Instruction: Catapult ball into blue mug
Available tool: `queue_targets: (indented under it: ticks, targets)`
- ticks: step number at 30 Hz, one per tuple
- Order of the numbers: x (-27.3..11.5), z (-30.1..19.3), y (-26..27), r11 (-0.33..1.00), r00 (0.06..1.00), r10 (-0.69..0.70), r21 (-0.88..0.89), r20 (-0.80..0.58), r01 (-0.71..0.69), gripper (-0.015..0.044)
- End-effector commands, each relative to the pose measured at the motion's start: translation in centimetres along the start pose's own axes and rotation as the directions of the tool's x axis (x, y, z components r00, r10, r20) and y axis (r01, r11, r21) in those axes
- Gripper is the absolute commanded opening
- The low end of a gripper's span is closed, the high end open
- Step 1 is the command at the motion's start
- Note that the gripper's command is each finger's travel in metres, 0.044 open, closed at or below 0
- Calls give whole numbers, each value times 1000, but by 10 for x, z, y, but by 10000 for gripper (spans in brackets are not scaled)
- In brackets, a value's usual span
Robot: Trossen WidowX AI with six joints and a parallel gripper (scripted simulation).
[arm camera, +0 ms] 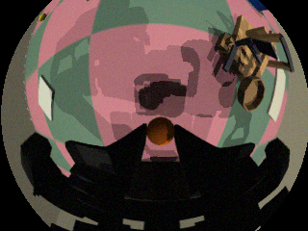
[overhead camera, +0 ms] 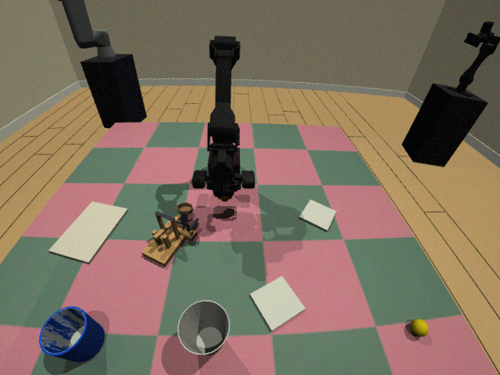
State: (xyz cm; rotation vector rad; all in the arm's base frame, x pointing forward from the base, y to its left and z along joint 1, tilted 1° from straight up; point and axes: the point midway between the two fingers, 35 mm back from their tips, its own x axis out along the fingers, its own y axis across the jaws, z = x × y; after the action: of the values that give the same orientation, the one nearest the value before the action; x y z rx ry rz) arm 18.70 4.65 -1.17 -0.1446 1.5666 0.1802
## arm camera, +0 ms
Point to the brown ball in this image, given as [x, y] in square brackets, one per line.
[160, 130]

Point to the yellow ball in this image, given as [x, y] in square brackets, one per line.
[42, 17]

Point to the beige flat rectangular board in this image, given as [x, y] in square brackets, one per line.
[278, 92]

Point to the blue mug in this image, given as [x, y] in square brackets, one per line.
[257, 5]

